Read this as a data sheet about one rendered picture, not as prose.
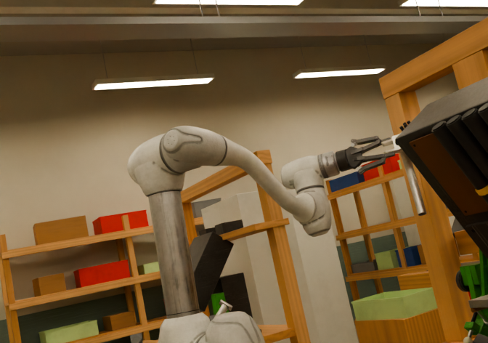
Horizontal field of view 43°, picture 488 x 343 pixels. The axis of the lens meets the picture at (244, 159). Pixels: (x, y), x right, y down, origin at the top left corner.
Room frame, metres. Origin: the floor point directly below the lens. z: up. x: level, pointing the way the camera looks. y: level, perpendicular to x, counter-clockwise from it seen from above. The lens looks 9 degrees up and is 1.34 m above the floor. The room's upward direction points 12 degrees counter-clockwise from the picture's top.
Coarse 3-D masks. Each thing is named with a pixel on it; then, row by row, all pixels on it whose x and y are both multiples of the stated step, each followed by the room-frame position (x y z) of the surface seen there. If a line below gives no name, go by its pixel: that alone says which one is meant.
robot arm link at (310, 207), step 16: (224, 160) 1.88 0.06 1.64; (240, 160) 1.95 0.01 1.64; (256, 160) 1.99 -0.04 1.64; (256, 176) 2.01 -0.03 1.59; (272, 176) 2.04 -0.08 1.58; (272, 192) 2.05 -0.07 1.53; (288, 192) 2.09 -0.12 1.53; (304, 192) 2.20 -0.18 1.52; (320, 192) 2.20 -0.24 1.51; (288, 208) 2.10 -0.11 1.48; (304, 208) 2.13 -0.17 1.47; (320, 208) 2.16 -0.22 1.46; (304, 224) 2.19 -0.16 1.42; (320, 224) 2.17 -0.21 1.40
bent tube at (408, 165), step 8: (392, 136) 2.14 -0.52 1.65; (400, 152) 2.20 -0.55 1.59; (408, 160) 2.23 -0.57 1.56; (408, 168) 2.23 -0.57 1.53; (408, 176) 2.24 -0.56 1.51; (416, 184) 2.22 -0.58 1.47; (416, 192) 2.21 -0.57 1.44; (416, 200) 2.20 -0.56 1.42; (416, 208) 2.20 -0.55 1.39; (424, 208) 2.19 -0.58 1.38
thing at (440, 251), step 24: (456, 72) 2.13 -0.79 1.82; (480, 72) 2.05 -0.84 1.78; (408, 96) 2.43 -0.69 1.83; (408, 120) 2.41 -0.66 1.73; (408, 192) 2.48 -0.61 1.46; (432, 192) 2.43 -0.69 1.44; (432, 216) 2.41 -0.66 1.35; (432, 240) 2.43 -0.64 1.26; (432, 264) 2.46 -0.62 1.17; (456, 264) 2.44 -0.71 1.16; (456, 288) 2.42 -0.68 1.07; (456, 312) 2.41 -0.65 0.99; (456, 336) 2.43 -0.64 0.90
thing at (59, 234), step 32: (64, 224) 7.53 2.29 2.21; (96, 224) 7.93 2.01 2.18; (128, 224) 7.83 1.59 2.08; (0, 256) 7.40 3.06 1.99; (64, 288) 7.48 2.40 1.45; (96, 288) 7.53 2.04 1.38; (128, 288) 8.20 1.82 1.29; (96, 320) 7.59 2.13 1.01; (128, 320) 7.80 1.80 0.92; (160, 320) 7.93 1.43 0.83
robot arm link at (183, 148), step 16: (176, 128) 1.77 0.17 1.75; (192, 128) 1.79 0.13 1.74; (160, 144) 1.83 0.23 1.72; (176, 144) 1.75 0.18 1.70; (192, 144) 1.77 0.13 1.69; (208, 144) 1.80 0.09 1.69; (224, 144) 1.86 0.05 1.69; (176, 160) 1.81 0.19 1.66; (192, 160) 1.80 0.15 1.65; (208, 160) 1.83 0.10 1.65
